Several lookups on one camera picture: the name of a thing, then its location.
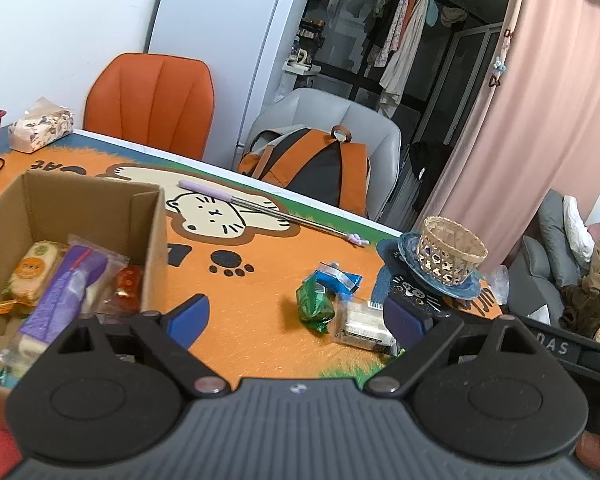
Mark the woven bamboo basket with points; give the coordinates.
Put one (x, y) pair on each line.
(450, 255)

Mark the white pillow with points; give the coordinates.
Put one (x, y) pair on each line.
(577, 230)

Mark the orange label cracker packet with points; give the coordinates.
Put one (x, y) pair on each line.
(35, 272)

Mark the green snack packet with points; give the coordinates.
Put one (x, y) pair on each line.
(315, 302)

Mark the orange black backpack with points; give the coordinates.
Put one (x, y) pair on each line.
(310, 165)

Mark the person's right hand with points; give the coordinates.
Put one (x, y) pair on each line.
(597, 457)

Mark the clear plastic bag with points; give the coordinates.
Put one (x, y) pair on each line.
(500, 282)

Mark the patterned tissue pack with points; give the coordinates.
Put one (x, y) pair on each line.
(40, 127)

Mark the light blue hanging cap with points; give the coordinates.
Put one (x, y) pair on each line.
(431, 12)

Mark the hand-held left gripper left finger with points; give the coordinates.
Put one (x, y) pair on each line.
(190, 317)

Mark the brown cardboard box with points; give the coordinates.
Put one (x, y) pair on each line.
(152, 240)

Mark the orange chair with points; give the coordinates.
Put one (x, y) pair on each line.
(150, 105)

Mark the floral hanging garment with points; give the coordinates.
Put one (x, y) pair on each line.
(387, 35)

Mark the curtain charm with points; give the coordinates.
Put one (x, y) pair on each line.
(500, 67)

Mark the orange cat print mat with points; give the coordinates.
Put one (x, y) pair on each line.
(260, 320)

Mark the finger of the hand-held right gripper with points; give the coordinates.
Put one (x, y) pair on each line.
(480, 313)

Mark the white mug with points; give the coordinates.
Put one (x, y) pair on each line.
(300, 57)

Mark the purple snack packet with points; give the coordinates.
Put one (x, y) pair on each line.
(65, 295)

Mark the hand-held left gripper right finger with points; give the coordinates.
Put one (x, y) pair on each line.
(400, 320)

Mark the white hanging shirt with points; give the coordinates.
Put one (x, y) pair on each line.
(405, 55)

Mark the red snack packet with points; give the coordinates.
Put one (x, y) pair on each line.
(127, 282)

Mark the pink curtain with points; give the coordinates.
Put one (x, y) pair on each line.
(545, 110)

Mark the grey chair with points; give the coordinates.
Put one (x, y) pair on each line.
(330, 110)

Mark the dark brown clothes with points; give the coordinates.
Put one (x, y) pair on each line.
(582, 307)

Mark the blue plate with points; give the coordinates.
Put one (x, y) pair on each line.
(400, 255)

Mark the blue snack packet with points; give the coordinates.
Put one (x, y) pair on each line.
(337, 277)

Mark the grey sofa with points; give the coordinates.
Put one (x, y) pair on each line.
(535, 265)

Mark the white shelf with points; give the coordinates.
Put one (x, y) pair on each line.
(300, 68)

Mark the olive hanging garment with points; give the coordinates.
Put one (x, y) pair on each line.
(452, 14)

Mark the white cracker packet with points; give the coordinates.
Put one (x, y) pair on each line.
(362, 327)

